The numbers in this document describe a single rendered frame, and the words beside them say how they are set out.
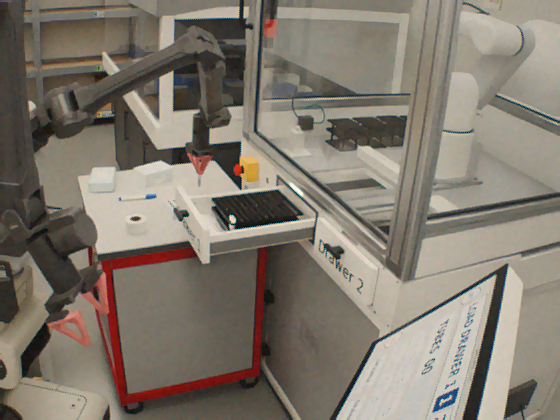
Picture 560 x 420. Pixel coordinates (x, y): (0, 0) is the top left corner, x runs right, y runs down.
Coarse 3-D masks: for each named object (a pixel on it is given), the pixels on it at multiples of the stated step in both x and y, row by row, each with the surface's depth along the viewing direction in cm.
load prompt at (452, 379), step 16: (480, 304) 80; (464, 320) 80; (480, 320) 75; (464, 336) 75; (448, 352) 75; (464, 352) 71; (448, 368) 70; (464, 368) 67; (448, 384) 66; (464, 384) 63; (432, 400) 66; (448, 400) 63; (432, 416) 62; (448, 416) 60
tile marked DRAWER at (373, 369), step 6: (378, 360) 92; (384, 360) 90; (372, 366) 92; (378, 366) 90; (366, 372) 91; (372, 372) 89; (378, 372) 88; (366, 378) 89; (372, 378) 87; (360, 384) 89; (366, 384) 87; (372, 384) 85; (360, 390) 86
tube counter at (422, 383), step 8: (432, 360) 76; (424, 368) 76; (432, 368) 74; (416, 376) 76; (424, 376) 74; (432, 376) 72; (416, 384) 73; (424, 384) 71; (408, 392) 73; (416, 392) 71; (424, 392) 69; (408, 400) 71; (416, 400) 69; (424, 400) 67; (408, 408) 69; (416, 408) 67; (400, 416) 68; (408, 416) 67; (416, 416) 65
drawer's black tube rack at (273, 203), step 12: (264, 192) 176; (276, 192) 176; (228, 204) 166; (240, 204) 167; (252, 204) 168; (264, 204) 168; (276, 204) 169; (288, 204) 169; (228, 216) 166; (240, 216) 161; (252, 216) 160; (264, 216) 161; (276, 216) 162; (288, 216) 163; (228, 228) 159; (240, 228) 160
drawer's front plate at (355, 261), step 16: (320, 224) 155; (336, 240) 148; (320, 256) 158; (352, 256) 141; (336, 272) 150; (352, 272) 142; (368, 272) 135; (352, 288) 143; (368, 288) 136; (368, 304) 138
